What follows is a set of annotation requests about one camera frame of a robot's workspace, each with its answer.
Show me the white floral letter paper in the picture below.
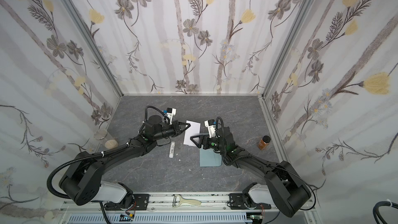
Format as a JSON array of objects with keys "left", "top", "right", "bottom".
[{"left": 183, "top": 120, "right": 201, "bottom": 147}]

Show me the light green envelope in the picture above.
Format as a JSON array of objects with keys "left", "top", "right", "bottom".
[{"left": 200, "top": 149, "right": 222, "bottom": 167}]

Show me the white glue stick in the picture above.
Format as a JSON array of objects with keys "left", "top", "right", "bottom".
[{"left": 169, "top": 141, "right": 176, "bottom": 158}]

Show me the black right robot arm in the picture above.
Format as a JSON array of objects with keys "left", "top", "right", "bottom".
[{"left": 190, "top": 127, "right": 312, "bottom": 217}]

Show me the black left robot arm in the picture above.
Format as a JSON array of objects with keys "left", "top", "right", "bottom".
[{"left": 59, "top": 115, "right": 191, "bottom": 208}]

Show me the amber bottle black cap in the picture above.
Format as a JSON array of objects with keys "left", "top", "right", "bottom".
[{"left": 258, "top": 135, "right": 271, "bottom": 150}]

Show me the cream plastic peeler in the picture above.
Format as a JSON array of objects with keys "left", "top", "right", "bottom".
[{"left": 172, "top": 195, "right": 202, "bottom": 207}]

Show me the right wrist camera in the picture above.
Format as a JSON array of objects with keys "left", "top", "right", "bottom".
[{"left": 204, "top": 119, "right": 216, "bottom": 138}]

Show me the aluminium mounting rail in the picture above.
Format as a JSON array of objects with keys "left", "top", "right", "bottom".
[{"left": 57, "top": 191, "right": 316, "bottom": 214}]

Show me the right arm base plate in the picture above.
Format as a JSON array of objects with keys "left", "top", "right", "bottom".
[{"left": 227, "top": 193, "right": 272, "bottom": 210}]

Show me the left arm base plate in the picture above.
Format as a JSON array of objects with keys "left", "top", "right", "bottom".
[{"left": 104, "top": 194, "right": 150, "bottom": 211}]

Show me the white slotted cable duct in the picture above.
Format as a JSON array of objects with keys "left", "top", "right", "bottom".
[{"left": 66, "top": 213, "right": 254, "bottom": 224}]

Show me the black corrugated cable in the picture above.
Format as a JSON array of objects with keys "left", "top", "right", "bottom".
[{"left": 46, "top": 105, "right": 165, "bottom": 224}]

